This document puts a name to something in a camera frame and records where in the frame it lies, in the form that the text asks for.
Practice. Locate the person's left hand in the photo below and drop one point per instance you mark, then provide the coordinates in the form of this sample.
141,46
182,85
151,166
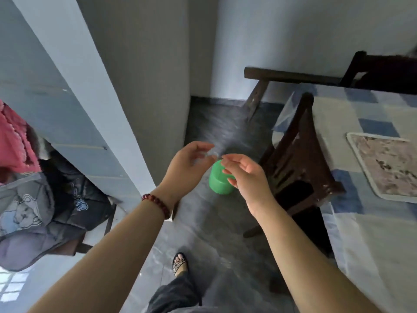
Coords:
185,172

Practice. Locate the person's right hand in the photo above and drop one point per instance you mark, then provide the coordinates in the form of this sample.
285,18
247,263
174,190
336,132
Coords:
254,185

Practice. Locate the green plastic stool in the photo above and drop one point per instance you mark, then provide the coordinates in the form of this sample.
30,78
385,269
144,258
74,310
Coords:
220,185

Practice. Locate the person's left forearm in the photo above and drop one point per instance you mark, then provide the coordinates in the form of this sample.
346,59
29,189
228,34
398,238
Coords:
104,267

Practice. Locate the person's right forearm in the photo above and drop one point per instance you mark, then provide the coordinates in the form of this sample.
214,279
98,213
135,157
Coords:
312,273

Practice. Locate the person's grey trousers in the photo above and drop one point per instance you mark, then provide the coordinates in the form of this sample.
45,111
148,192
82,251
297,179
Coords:
176,296

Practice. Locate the dark wooden dining chair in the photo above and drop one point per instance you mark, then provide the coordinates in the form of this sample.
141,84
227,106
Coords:
303,159
391,71

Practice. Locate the dark wooden side chair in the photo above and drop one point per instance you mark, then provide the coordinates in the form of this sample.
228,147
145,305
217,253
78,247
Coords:
110,218

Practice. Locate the black white woven sandal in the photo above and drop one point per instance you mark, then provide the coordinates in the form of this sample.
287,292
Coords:
180,264

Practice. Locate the dark wooden bench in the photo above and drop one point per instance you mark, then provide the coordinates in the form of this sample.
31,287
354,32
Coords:
286,75

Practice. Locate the black quilted bear print jacket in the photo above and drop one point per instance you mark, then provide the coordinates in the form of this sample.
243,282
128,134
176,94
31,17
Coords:
65,198

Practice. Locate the blue white checked tablecloth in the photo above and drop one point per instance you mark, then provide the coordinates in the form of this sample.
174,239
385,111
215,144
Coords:
374,244

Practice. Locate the printed paper mat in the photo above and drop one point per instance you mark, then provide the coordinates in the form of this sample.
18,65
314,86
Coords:
387,166

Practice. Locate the red patterned shirt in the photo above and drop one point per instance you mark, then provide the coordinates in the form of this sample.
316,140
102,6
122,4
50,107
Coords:
16,146

